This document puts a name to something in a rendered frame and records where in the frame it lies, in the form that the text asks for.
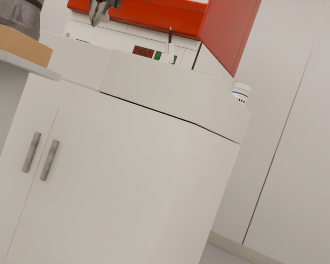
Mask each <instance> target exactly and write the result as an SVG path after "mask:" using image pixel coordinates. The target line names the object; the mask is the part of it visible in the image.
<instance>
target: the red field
mask: <svg viewBox="0 0 330 264"><path fill-rule="evenodd" d="M133 53H134V54H137V55H140V56H144V57H148V58H151V56H152V53H153V50H149V49H145V48H142V47H138V46H135V48H134V51H133Z"/></svg>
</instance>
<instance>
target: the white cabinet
mask: <svg viewBox="0 0 330 264"><path fill-rule="evenodd" d="M239 149H240V145H238V144H236V143H234V142H232V141H230V140H228V139H225V138H223V137H221V136H219V135H217V134H214V133H212V132H210V131H208V130H206V129H204V128H201V127H199V126H197V125H195V124H191V123H188V122H185V121H183V120H180V119H177V118H174V117H171V116H168V115H165V114H162V113H159V112H156V111H153V110H150V109H147V108H144V107H141V106H139V105H136V104H133V103H130V102H127V101H123V100H120V99H118V98H115V97H112V96H109V95H106V94H103V93H100V92H97V91H94V90H91V89H88V88H85V87H82V86H79V85H76V84H73V83H71V82H68V81H65V80H62V79H60V80H59V81H54V80H50V79H46V78H44V77H41V76H38V75H35V74H32V73H29V76H28V79H27V82H26V85H25V87H24V90H23V93H22V96H21V98H20V101H19V104H18V107H17V110H16V113H15V116H14V119H13V122H12V125H11V127H10V130H9V133H8V136H7V139H6V141H5V144H4V148H3V150H2V153H1V156H0V264H199V261H200V258H201V255H202V253H203V250H204V247H205V244H206V241H207V239H208V236H209V233H210V231H211V228H212V225H213V222H214V219H215V216H216V213H217V211H218V208H219V205H220V203H221V200H222V197H223V194H224V191H225V189H226V186H227V182H228V180H229V177H230V174H231V172H232V169H233V166H234V163H235V160H236V158H237V155H238V152H239Z"/></svg>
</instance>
